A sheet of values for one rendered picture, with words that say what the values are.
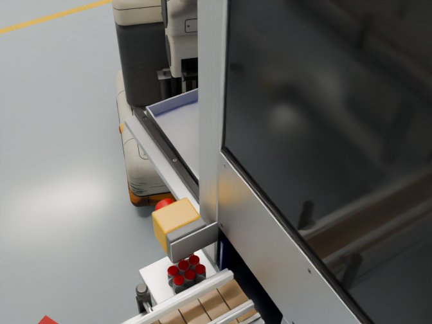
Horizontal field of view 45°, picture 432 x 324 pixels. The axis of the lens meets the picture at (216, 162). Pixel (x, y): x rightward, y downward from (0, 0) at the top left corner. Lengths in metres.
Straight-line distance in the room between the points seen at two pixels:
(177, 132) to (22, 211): 1.20
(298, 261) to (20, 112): 2.20
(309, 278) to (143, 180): 1.39
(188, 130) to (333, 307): 0.70
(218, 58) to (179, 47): 1.00
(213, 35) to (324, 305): 0.37
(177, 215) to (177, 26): 0.87
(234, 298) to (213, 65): 0.44
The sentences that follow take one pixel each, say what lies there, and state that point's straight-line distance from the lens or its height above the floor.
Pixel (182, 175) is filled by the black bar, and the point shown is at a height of 0.90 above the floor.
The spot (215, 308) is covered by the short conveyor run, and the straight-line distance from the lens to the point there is 0.93.
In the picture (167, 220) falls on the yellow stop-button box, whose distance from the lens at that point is 0.90.
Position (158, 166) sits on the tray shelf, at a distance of 1.18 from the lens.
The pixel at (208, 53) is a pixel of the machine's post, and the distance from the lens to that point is 0.69.
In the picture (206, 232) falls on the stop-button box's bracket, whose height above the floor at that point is 1.01.
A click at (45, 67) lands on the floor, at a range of 2.99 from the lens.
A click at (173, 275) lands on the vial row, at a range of 0.97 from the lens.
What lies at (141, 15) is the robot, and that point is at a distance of 1.93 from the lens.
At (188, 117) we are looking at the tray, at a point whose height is 0.88.
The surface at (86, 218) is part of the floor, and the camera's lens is 2.22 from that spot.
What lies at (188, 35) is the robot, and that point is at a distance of 1.69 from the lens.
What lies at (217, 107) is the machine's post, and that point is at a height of 1.28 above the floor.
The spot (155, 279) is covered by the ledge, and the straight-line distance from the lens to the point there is 1.02.
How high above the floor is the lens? 1.77
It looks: 48 degrees down
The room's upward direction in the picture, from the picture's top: 2 degrees clockwise
